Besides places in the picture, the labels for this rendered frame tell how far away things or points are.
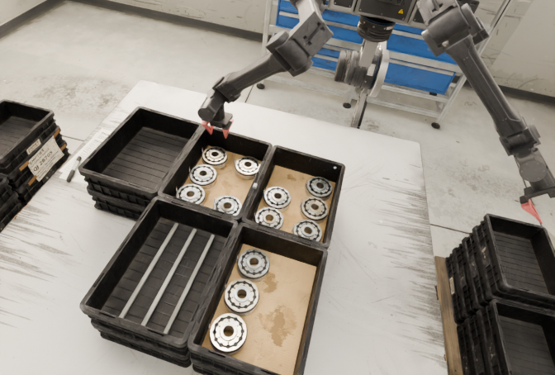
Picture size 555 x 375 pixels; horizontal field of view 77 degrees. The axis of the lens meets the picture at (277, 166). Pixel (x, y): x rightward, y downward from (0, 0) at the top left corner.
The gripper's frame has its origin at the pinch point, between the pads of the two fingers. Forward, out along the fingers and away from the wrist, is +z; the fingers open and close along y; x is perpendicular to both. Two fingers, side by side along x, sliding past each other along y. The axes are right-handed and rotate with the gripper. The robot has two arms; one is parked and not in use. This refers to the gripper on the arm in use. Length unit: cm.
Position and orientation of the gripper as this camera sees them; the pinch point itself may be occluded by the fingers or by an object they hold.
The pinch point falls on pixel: (218, 134)
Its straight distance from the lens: 139.9
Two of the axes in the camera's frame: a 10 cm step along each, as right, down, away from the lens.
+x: 3.0, -6.9, 6.6
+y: 9.5, 2.6, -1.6
